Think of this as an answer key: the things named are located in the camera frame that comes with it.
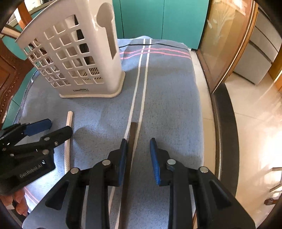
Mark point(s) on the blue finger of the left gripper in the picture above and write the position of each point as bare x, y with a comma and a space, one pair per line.
55, 138
37, 127

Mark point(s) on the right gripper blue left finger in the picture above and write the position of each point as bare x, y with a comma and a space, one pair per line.
118, 159

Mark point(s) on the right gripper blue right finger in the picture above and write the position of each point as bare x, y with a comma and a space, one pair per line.
163, 171

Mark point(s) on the cream white chopstick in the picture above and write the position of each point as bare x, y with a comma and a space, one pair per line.
67, 143

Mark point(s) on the dark brown chopstick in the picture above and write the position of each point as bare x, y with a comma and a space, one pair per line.
126, 180

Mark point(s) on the beige chopstick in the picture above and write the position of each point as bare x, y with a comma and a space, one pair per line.
10, 32

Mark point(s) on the left human hand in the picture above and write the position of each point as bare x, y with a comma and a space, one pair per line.
19, 197

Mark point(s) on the carved wooden chair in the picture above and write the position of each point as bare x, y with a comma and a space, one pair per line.
15, 72

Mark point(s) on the blue striped cloth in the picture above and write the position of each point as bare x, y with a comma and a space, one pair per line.
159, 93

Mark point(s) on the white perforated utensil basket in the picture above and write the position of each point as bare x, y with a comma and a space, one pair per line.
73, 44

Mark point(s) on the silver refrigerator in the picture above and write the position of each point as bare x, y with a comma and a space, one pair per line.
261, 51

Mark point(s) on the glass sliding door wooden frame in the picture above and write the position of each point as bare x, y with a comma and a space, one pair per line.
227, 31

